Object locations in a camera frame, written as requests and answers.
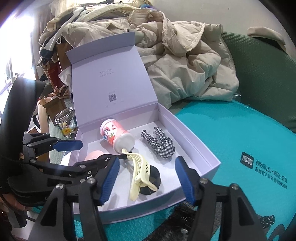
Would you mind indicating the small brown cardboard box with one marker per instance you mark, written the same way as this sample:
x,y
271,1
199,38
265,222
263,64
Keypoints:
x,y
53,107

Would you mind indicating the white plastic bag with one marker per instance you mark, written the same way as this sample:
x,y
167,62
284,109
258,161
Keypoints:
x,y
66,78

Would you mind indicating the black white gingham scrunchie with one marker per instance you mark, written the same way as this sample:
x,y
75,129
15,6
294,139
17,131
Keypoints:
x,y
159,146

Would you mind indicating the lavender gift box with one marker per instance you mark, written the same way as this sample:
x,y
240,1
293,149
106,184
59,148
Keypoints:
x,y
104,81

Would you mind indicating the green sofa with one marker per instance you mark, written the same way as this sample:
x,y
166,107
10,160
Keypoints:
x,y
266,81

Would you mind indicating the gold brown ornament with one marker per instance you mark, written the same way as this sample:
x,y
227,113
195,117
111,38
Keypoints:
x,y
59,92

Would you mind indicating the cream hair claw clip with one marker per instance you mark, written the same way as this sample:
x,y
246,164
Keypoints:
x,y
141,171

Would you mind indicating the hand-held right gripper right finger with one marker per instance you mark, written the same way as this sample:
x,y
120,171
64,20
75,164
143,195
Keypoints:
x,y
185,183

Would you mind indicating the white navy garment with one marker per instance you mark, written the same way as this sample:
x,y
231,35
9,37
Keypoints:
x,y
53,41

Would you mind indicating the pink gum bottle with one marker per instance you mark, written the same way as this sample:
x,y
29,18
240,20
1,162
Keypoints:
x,y
113,134

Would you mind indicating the black textured hair accessory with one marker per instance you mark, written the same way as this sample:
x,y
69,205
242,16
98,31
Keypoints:
x,y
182,216

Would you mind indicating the glass jar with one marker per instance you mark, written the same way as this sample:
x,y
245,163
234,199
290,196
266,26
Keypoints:
x,y
66,122

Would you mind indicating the teal foam mat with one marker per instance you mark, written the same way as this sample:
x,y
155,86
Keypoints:
x,y
231,139

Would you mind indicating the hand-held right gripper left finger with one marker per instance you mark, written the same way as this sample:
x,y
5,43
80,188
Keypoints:
x,y
109,183

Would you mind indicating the pink round compact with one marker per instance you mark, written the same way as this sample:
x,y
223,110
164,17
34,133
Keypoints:
x,y
93,155

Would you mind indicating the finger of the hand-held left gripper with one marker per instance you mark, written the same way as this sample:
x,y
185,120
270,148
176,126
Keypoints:
x,y
69,145
69,170

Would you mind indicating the beige down jacket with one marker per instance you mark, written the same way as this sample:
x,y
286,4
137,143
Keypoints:
x,y
185,58

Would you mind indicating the red box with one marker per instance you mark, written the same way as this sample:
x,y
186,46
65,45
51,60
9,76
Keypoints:
x,y
53,74

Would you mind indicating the black round pad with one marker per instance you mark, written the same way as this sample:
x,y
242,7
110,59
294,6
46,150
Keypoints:
x,y
154,178

